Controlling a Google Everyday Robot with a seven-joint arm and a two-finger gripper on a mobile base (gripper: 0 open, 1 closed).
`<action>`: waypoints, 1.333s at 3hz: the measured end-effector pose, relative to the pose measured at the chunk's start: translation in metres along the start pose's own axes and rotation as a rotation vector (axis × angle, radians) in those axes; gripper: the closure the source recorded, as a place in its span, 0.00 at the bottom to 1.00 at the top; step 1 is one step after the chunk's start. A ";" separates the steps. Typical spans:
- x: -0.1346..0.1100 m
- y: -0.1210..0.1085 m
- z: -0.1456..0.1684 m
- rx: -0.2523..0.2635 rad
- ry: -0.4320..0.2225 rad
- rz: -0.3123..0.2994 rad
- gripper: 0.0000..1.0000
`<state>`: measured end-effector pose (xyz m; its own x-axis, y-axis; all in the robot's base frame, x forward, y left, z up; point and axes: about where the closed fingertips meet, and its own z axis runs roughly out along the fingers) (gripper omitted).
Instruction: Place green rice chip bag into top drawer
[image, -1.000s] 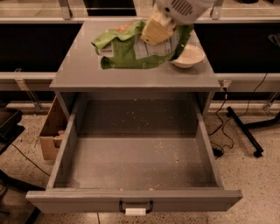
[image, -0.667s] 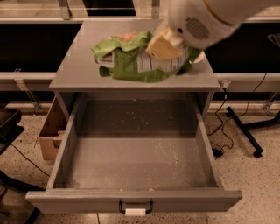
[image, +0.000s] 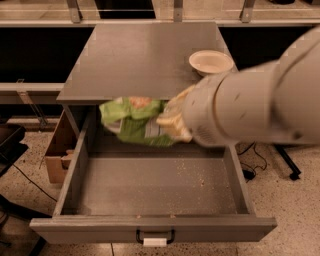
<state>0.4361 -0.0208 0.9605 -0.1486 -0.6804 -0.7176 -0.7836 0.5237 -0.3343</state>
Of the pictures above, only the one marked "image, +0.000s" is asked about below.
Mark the black power cable with adapter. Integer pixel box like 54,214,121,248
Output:
237,142,268,181

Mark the black cable on left floor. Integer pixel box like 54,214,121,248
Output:
9,161,58,203

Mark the grey open top drawer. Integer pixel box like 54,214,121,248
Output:
30,107,277,244

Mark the white paper bowl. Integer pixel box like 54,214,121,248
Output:
189,50,234,76

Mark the brown cardboard box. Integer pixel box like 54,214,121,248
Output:
44,109,78,184

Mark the black furniture at left edge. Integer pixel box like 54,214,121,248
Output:
0,123,53,256

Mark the metal shelf bracket left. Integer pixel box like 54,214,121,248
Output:
17,90,48,130

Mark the black and white drawer handle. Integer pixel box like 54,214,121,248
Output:
136,230,175,247

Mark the grey cabinet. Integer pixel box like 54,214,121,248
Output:
57,22,229,133

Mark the green rice chip bag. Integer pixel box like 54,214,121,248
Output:
99,97,174,147

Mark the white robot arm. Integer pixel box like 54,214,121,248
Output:
156,27,320,147

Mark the black metal stand leg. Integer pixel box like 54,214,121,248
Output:
274,144,301,181

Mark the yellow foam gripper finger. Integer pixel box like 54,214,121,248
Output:
165,85,195,114
156,113,192,143

